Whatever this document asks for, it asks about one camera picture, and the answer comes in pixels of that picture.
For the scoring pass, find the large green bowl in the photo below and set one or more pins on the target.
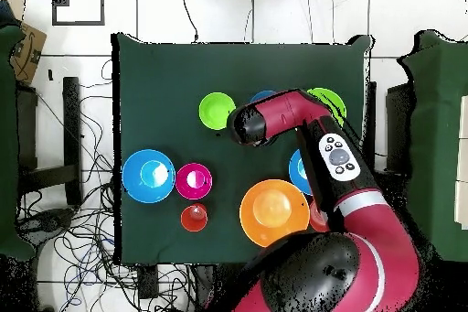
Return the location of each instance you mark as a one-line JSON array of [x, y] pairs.
[[334, 101]]

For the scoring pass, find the small pink bowl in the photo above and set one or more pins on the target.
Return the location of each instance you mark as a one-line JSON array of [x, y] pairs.
[[193, 181]]

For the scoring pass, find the large yellow bowl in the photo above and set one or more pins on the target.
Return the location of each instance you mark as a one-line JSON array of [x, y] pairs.
[[270, 213]]

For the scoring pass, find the dark green table cloth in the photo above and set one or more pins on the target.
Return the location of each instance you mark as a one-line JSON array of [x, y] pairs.
[[164, 70]]

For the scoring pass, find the large blue bowl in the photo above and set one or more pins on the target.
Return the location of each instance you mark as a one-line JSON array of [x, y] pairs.
[[295, 171], [133, 176]]

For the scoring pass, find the orange bowl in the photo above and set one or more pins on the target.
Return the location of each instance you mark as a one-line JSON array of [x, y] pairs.
[[317, 218]]

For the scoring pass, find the black floor stand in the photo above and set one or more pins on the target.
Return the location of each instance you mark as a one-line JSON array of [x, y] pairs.
[[72, 125], [398, 125]]

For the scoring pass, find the green cloth covered table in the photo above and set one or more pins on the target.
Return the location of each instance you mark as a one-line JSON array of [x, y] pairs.
[[7, 143], [438, 107]]

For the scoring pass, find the cardboard box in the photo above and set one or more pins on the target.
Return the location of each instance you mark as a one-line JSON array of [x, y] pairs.
[[29, 52]]

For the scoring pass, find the orange cup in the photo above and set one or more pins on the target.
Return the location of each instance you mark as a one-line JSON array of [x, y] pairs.
[[193, 218]]

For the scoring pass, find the black chair base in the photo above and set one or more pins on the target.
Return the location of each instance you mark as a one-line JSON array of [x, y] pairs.
[[44, 222]]

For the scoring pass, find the small green bowl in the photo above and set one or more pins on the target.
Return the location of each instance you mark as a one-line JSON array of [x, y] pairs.
[[215, 110]]

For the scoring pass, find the black power strip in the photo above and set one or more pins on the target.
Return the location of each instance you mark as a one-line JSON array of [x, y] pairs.
[[148, 284]]

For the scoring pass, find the small ribbed blue bowl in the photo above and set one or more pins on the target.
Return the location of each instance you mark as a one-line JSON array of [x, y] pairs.
[[261, 95]]

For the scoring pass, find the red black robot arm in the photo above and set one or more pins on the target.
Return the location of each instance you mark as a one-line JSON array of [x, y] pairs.
[[365, 235]]

